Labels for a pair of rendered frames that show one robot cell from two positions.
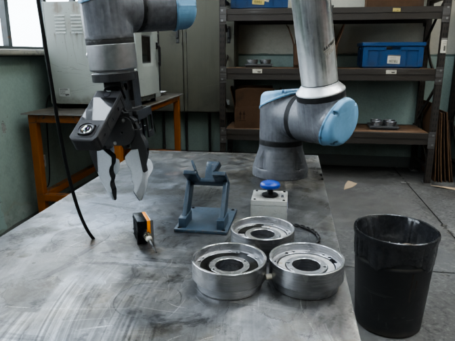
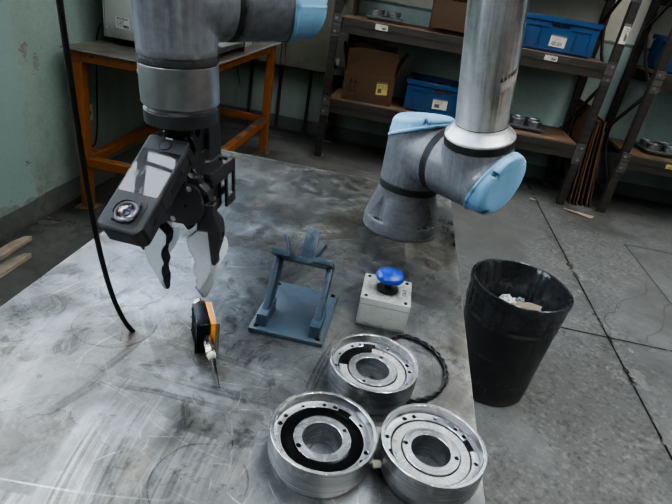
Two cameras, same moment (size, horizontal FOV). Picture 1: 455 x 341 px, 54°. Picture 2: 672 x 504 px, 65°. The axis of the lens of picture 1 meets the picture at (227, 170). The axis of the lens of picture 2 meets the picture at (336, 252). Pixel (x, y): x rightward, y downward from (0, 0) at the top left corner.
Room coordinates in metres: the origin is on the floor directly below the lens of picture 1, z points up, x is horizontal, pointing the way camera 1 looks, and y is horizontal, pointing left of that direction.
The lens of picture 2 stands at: (0.21, 0.04, 1.23)
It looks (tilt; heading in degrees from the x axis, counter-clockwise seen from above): 27 degrees down; 356
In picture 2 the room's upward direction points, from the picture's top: 10 degrees clockwise
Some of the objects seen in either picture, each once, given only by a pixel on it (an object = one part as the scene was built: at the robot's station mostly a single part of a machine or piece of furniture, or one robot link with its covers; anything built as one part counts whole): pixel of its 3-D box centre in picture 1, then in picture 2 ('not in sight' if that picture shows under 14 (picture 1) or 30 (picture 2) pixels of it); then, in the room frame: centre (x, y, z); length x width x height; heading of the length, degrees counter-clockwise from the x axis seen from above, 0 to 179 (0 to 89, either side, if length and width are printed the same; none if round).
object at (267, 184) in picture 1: (269, 193); (387, 286); (0.85, -0.08, 0.85); 0.04 x 0.04 x 0.05
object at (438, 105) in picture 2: not in sight; (440, 96); (4.24, -0.81, 0.56); 0.52 x 0.38 x 0.22; 79
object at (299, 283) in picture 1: (305, 270); (429, 456); (0.58, -0.11, 0.82); 0.10 x 0.10 x 0.04
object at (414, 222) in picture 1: (391, 275); (502, 334); (1.71, -0.69, 0.21); 0.34 x 0.34 x 0.43
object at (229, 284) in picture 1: (229, 270); (321, 443); (0.58, 0.00, 0.82); 0.10 x 0.10 x 0.04
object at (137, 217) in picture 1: (143, 233); (204, 339); (0.71, 0.14, 0.82); 0.17 x 0.02 x 0.04; 21
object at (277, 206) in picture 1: (269, 204); (384, 299); (0.85, -0.09, 0.82); 0.08 x 0.07 x 0.05; 172
